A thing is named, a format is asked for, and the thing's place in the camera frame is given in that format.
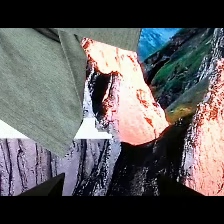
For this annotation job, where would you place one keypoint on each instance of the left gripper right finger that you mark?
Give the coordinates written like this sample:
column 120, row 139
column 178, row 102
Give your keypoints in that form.
column 173, row 189

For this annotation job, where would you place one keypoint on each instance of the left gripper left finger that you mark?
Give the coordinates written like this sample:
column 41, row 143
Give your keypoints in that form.
column 50, row 188

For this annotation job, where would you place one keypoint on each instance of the grey-green shirt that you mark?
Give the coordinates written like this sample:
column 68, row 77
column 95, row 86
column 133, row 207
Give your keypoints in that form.
column 36, row 86

